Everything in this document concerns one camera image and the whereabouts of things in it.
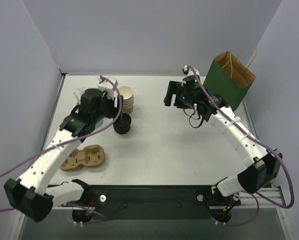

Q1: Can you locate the green paper bag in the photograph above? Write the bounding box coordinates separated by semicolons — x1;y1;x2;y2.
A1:
203;51;256;111

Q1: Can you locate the brown cardboard cup carrier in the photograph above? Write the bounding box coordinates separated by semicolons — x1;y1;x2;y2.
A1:
60;144;105;172

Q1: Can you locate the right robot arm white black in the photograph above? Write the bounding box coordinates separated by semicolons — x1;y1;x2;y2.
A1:
163;76;281;204

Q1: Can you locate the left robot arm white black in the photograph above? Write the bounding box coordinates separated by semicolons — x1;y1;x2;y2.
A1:
3;86;123;222

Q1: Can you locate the blue straw holder cup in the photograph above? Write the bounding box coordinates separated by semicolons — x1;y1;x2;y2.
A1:
95;118;105;131

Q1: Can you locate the stack of black lids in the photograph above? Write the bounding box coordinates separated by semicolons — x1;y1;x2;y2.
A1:
113;113;132;135

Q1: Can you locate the stack of paper cups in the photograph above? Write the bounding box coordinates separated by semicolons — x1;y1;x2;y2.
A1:
118;86;134;115

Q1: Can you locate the white wrapped straws bundle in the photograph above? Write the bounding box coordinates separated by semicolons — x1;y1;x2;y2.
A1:
73;85;92;105

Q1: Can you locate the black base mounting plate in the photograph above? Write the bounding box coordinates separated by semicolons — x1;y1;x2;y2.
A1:
60;184;240;227

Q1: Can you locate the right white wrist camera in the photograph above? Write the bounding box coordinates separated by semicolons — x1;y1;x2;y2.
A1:
182;65;200;82

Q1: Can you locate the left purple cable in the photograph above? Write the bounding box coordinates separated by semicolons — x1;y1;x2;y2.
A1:
0;74;124;213

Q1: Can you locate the purple cable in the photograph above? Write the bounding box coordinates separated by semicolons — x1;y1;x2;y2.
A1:
184;65;295;210
0;74;124;213

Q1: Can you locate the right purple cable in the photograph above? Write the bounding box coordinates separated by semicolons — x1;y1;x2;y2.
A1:
184;65;295;210

